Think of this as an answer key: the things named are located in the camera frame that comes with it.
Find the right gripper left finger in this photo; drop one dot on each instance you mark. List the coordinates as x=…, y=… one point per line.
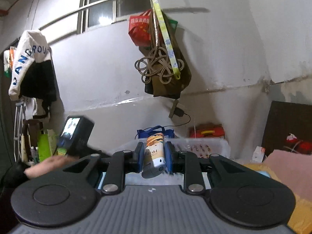
x=104, y=172

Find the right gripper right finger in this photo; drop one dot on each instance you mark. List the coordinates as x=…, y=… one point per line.
x=221, y=171

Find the clear plastic laundry basket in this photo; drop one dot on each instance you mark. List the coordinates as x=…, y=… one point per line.
x=202, y=147

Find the red gift box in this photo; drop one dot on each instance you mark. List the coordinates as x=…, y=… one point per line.
x=207, y=130

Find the blue tote bag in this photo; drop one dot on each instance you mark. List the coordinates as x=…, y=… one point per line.
x=145, y=133

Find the white hanging jacket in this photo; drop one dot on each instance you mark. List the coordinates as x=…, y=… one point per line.
x=32, y=47

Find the pink blanket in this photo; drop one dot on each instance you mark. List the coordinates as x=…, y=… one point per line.
x=294, y=170

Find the hanging olive bag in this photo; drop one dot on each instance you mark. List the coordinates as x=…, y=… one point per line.
x=155, y=68

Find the dark wooden headboard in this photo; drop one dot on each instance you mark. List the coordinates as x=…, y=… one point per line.
x=284, y=119

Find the red plaid pillow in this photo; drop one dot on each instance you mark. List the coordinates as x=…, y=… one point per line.
x=296, y=145

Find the red hanging bag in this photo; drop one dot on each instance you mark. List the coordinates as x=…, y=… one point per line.
x=139, y=29

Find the black charger with cable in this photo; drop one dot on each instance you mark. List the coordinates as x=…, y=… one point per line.
x=180, y=113

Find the window with metal frame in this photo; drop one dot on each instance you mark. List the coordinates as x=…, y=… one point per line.
x=108, y=12

